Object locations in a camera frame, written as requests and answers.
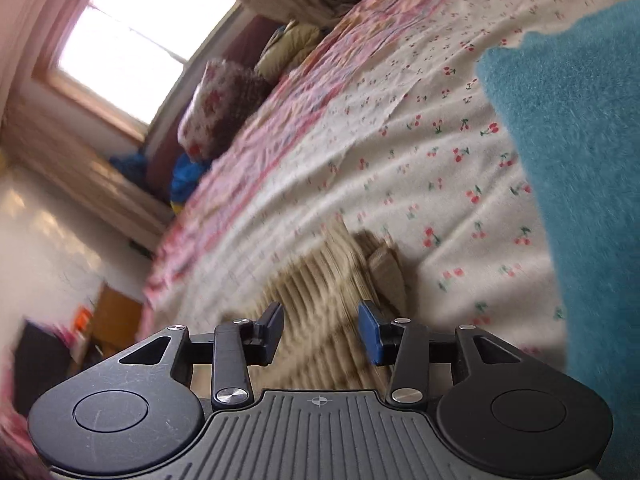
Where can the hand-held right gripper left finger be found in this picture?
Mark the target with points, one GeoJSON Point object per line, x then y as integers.
{"type": "Point", "coordinates": [274, 330]}

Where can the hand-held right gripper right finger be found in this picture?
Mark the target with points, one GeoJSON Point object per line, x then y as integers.
{"type": "Point", "coordinates": [371, 332]}

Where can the beige ribbed knit sweater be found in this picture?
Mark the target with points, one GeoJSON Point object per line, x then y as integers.
{"type": "Point", "coordinates": [310, 280]}

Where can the teal fuzzy garment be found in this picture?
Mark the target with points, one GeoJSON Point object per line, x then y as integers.
{"type": "Point", "coordinates": [585, 160]}

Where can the cherry print bed sheet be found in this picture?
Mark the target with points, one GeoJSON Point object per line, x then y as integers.
{"type": "Point", "coordinates": [400, 170]}

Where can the blue cloth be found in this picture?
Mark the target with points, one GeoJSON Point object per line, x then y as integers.
{"type": "Point", "coordinates": [187, 177]}
{"type": "Point", "coordinates": [129, 167]}

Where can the orange box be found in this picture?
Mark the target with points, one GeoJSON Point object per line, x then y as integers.
{"type": "Point", "coordinates": [82, 319]}

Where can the floral pillow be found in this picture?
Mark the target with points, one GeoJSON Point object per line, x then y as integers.
{"type": "Point", "coordinates": [220, 105]}

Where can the black monitor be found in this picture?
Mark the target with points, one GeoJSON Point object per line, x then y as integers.
{"type": "Point", "coordinates": [40, 365]}

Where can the yellow-green pillow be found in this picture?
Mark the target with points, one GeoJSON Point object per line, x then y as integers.
{"type": "Point", "coordinates": [295, 47]}

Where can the person's maroon clothing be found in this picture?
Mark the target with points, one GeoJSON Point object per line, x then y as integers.
{"type": "Point", "coordinates": [15, 462]}

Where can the window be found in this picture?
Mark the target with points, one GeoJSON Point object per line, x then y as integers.
{"type": "Point", "coordinates": [135, 35]}

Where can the pink curtain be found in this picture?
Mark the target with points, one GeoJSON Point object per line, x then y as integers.
{"type": "Point", "coordinates": [35, 25]}

